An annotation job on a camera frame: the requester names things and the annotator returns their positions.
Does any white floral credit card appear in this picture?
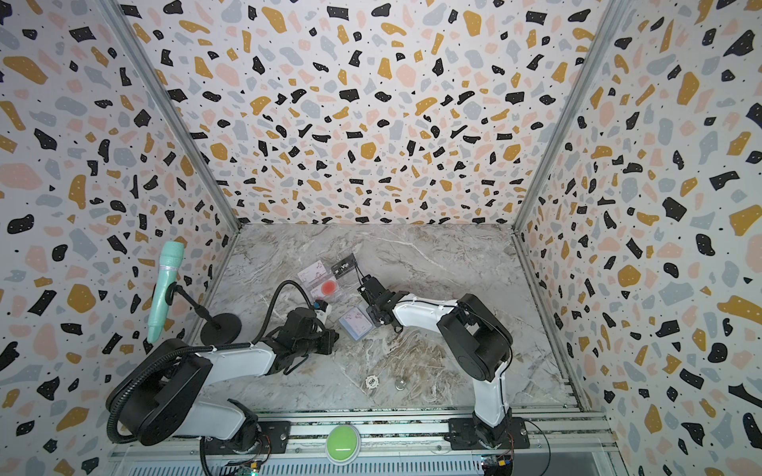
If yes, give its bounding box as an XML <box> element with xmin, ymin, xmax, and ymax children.
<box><xmin>343</xmin><ymin>309</ymin><xmax>373</xmax><ymax>337</ymax></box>

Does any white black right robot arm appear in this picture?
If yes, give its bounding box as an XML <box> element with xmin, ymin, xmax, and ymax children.
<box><xmin>358</xmin><ymin>275</ymin><xmax>513</xmax><ymax>430</ymax></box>

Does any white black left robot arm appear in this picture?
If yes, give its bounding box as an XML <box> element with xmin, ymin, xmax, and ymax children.
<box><xmin>106</xmin><ymin>307</ymin><xmax>339</xmax><ymax>452</ymax></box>

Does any red card in box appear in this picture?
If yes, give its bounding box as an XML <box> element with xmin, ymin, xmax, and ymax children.
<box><xmin>314</xmin><ymin>280</ymin><xmax>339</xmax><ymax>299</ymax></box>

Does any clear acrylic card box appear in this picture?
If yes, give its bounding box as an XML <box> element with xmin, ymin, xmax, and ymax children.
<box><xmin>297</xmin><ymin>260</ymin><xmax>350</xmax><ymax>303</ymax></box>

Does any black microphone stand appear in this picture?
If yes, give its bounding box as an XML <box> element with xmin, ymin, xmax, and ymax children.
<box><xmin>165</xmin><ymin>283</ymin><xmax>242</xmax><ymax>346</ymax></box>

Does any green push button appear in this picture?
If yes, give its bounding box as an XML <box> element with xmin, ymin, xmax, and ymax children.
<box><xmin>325</xmin><ymin>424</ymin><xmax>361</xmax><ymax>466</ymax></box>

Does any mint green microphone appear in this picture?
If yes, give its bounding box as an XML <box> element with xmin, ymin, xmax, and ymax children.
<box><xmin>147</xmin><ymin>241</ymin><xmax>185</xmax><ymax>344</ymax></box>

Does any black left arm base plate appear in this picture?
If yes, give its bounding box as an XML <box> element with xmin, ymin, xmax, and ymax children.
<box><xmin>204</xmin><ymin>420</ymin><xmax>292</xmax><ymax>457</ymax></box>

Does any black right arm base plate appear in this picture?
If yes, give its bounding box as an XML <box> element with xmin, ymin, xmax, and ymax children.
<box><xmin>444</xmin><ymin>416</ymin><xmax>530</xmax><ymax>451</ymax></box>

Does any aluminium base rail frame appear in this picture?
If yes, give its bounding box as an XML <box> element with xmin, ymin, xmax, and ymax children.
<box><xmin>105</xmin><ymin>406</ymin><xmax>628</xmax><ymax>475</ymax></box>

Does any aluminium left corner post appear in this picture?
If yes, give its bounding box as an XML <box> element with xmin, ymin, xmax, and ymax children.
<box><xmin>94</xmin><ymin>1</ymin><xmax>241</xmax><ymax>234</ymax></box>

